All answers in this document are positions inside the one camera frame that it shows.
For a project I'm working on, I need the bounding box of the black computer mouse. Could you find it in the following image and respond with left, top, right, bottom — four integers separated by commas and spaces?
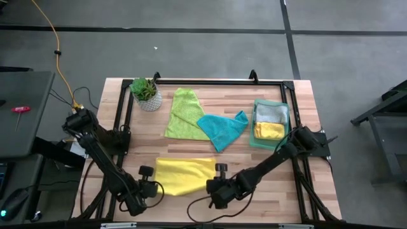
0, 188, 30, 223

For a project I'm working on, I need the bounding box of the white paper sheet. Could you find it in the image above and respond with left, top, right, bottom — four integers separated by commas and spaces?
69, 139, 90, 159

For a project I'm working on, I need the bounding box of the dark grey side desk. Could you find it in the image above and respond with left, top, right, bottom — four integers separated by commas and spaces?
0, 70, 56, 160

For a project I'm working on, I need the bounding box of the silver metal bracket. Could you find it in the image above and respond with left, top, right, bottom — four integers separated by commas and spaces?
100, 222, 137, 229
278, 223, 314, 229

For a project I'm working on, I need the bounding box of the thick black cable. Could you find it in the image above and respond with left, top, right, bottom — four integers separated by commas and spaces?
79, 158, 96, 214

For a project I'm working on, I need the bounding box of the green succulent plant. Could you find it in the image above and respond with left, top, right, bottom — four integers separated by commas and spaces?
129, 78, 157, 102

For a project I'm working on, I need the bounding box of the white triangle-patterned plant pot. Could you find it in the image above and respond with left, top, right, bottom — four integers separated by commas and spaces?
133, 90, 163, 113

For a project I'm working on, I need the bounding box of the grey waffle weave towel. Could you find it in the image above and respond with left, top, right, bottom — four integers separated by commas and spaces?
256, 103, 289, 125

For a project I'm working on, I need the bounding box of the black aluminium table frame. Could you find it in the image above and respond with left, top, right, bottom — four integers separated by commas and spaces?
72, 69, 343, 223

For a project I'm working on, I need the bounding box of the thin black floor cable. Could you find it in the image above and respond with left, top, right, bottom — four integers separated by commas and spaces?
50, 86, 99, 111

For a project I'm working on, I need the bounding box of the teal microfiber towel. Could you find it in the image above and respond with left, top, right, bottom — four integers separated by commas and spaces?
196, 110, 249, 153

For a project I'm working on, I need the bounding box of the red T-handle wrench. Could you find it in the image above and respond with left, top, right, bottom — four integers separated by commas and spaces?
11, 106, 32, 133

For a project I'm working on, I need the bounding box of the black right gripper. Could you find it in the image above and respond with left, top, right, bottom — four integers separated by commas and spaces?
206, 162, 242, 210

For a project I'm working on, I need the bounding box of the translucent teal plastic bin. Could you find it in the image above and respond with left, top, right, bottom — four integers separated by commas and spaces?
249, 98, 291, 151

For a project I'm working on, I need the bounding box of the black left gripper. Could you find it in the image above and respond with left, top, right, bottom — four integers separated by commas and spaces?
125, 165, 159, 217

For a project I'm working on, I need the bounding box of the yellow floor cable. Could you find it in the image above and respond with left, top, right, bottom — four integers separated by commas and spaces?
31, 0, 85, 112

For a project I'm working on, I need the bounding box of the green microfiber towel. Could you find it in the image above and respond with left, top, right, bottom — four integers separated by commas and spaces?
164, 88, 211, 141

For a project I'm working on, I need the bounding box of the yellow microfiber towel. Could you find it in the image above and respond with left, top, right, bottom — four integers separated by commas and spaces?
154, 157, 217, 197
253, 121, 286, 141

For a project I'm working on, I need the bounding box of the black metal cart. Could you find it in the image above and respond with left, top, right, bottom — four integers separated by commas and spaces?
350, 79, 407, 187

